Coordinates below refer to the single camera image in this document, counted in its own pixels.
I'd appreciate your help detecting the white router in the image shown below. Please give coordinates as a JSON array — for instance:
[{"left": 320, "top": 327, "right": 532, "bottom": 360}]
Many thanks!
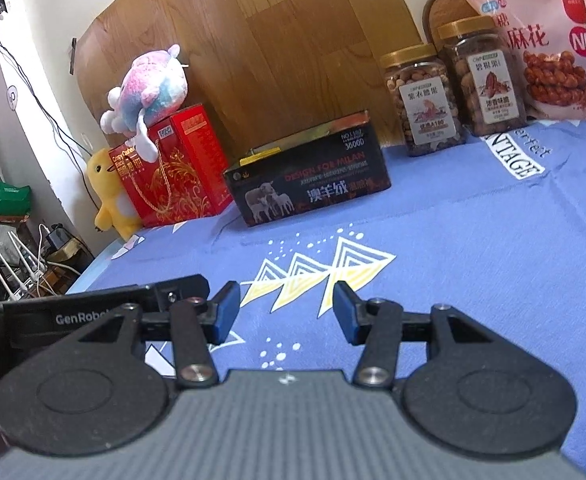
[{"left": 0, "top": 237, "right": 48, "bottom": 301}]

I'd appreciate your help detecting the wooden box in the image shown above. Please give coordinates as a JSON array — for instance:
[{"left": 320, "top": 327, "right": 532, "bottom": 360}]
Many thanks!
[{"left": 48, "top": 240, "right": 96, "bottom": 281}]

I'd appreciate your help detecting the pecan nut jar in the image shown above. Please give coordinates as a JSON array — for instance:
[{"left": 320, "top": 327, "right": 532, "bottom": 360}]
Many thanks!
[{"left": 437, "top": 15, "right": 528, "bottom": 137}]

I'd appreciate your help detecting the pink twisted-dough snack bag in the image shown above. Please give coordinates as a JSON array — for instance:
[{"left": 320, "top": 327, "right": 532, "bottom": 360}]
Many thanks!
[{"left": 459, "top": 0, "right": 586, "bottom": 122}]

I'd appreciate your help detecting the wooden board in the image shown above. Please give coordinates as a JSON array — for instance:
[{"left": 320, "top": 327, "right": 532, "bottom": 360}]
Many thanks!
[{"left": 70, "top": 0, "right": 426, "bottom": 161}]

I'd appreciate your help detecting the black charger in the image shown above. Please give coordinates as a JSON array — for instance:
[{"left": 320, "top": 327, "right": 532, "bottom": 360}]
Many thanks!
[{"left": 45, "top": 225, "right": 71, "bottom": 251}]

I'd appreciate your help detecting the blue printed bedsheet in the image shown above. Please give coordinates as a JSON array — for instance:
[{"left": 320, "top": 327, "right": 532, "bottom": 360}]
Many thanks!
[{"left": 65, "top": 115, "right": 586, "bottom": 480}]

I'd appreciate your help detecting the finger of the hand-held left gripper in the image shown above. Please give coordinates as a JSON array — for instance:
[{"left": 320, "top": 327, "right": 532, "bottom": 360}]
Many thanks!
[{"left": 155, "top": 274, "right": 211, "bottom": 309}]

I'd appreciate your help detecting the cashew nut jar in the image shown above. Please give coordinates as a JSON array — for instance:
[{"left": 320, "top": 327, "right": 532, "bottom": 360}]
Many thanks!
[{"left": 379, "top": 43, "right": 468, "bottom": 157}]

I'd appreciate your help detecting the black wall cable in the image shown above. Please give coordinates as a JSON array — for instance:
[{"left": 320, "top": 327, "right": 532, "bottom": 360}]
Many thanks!
[{"left": 0, "top": 0, "right": 94, "bottom": 156}]

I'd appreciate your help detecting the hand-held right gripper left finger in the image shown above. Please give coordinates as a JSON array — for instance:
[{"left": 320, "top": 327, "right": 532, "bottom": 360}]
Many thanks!
[{"left": 75, "top": 281, "right": 241, "bottom": 389}]

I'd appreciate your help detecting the yellow duck plush toy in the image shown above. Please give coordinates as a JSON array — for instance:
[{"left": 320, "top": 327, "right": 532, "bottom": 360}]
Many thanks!
[{"left": 87, "top": 149, "right": 144, "bottom": 241}]

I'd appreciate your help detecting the black tin box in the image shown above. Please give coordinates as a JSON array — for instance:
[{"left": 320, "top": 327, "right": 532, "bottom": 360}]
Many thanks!
[{"left": 223, "top": 110, "right": 391, "bottom": 226}]

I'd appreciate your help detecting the brown padded board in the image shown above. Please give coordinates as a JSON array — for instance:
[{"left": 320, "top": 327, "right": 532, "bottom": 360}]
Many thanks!
[{"left": 423, "top": 0, "right": 474, "bottom": 53}]

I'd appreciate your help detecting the pastel plush toy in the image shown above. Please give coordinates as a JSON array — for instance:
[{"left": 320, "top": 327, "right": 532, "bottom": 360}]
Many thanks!
[{"left": 100, "top": 44, "right": 190, "bottom": 161}]

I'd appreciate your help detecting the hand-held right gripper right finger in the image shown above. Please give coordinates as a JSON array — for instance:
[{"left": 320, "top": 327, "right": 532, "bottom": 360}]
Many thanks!
[{"left": 334, "top": 281, "right": 498, "bottom": 390}]

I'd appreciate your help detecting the red gift box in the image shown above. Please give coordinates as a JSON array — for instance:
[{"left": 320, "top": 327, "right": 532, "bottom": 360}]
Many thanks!
[{"left": 109, "top": 103, "right": 234, "bottom": 228}]

